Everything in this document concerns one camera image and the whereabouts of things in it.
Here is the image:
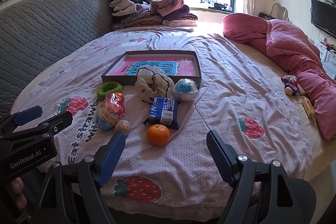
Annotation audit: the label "person's left hand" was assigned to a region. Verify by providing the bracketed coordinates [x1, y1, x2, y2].
[7, 177, 28, 216]

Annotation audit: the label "pink pillow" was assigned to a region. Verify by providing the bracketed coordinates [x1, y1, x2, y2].
[221, 13, 271, 43]

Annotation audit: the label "white cabinet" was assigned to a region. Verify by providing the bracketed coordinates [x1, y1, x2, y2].
[315, 40, 336, 72]

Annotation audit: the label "black television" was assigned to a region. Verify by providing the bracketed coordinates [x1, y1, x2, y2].
[310, 0, 336, 38]

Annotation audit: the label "shallow grey cardboard box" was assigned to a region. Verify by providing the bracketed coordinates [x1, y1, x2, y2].
[101, 50, 202, 89]

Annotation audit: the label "pile of folded clothes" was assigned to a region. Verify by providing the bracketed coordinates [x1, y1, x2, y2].
[106, 0, 198, 31]

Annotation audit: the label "small doll toy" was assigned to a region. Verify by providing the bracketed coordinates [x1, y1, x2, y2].
[281, 75, 300, 96]

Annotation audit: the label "cream dotted drawstring pouch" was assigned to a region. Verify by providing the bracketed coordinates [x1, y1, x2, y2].
[135, 68, 175, 104]

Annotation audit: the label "strawberry print bed cover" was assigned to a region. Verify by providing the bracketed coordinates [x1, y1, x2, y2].
[10, 26, 314, 214]

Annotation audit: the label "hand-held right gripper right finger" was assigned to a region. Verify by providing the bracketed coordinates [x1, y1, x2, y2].
[206, 130, 300, 224]

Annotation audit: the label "dark clothes on windowsill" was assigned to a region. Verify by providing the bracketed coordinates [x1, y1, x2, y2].
[207, 2, 233, 12]

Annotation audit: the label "yellow snack packet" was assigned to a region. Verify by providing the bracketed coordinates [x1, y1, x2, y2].
[301, 97, 314, 117]

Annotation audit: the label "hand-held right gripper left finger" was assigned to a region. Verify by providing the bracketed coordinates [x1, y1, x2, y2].
[33, 131, 126, 224]

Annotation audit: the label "blue toy egg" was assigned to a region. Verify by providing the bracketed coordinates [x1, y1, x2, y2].
[172, 78, 198, 102]

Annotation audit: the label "grey quilted headboard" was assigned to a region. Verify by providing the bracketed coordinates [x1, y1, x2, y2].
[0, 0, 113, 117]

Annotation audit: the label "large tangerine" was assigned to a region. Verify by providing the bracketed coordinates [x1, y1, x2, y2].
[147, 124, 171, 146]

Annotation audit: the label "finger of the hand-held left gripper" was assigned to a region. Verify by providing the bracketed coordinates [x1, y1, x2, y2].
[0, 105, 43, 135]
[0, 111, 73, 146]

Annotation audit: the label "green knitted hair ring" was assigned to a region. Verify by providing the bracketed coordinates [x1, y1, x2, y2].
[97, 81, 123, 99]

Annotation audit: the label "white curved metal frame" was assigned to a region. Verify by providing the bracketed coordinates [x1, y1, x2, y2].
[270, 2, 290, 22]

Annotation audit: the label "orange toy egg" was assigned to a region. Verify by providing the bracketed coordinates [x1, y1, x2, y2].
[96, 93, 126, 132]

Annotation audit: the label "walnut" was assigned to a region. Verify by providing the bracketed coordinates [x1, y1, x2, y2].
[115, 120, 131, 135]

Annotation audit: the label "blue snack packet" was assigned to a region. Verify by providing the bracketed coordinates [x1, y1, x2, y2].
[143, 97, 181, 130]

